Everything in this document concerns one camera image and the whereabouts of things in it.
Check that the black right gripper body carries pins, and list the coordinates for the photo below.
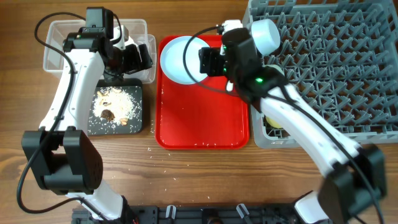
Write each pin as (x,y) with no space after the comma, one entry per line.
(216,63)

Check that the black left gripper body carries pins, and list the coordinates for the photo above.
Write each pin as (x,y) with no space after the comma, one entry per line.
(127,61)

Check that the light blue plate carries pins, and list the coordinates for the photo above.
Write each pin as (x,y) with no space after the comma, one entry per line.
(171,60)

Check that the rice and food scraps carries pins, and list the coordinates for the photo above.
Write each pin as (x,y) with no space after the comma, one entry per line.
(115,106)

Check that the light blue bowl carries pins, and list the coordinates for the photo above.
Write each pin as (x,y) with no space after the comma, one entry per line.
(266,36)

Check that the green bowl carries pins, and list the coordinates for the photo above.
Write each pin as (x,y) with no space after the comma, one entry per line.
(278,68)

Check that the yellow cup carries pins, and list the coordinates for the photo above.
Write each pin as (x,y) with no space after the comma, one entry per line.
(273,123)

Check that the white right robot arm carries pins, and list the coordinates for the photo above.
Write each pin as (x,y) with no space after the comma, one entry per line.
(353,176)

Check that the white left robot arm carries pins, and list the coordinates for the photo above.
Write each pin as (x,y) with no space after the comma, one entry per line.
(60,155)

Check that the clear plastic waste bin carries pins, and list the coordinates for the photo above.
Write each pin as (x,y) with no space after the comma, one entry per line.
(135,32)

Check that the black food waste tray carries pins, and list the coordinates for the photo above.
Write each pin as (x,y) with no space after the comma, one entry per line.
(97,127)

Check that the grey dishwasher rack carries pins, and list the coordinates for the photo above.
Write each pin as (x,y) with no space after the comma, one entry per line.
(342,58)

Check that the white plastic spoon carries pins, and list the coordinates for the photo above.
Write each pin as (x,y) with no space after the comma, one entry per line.
(229,86)

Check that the red serving tray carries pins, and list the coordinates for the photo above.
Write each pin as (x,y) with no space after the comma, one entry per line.
(191,117)

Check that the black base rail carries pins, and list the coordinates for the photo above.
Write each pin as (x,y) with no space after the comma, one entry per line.
(272,213)

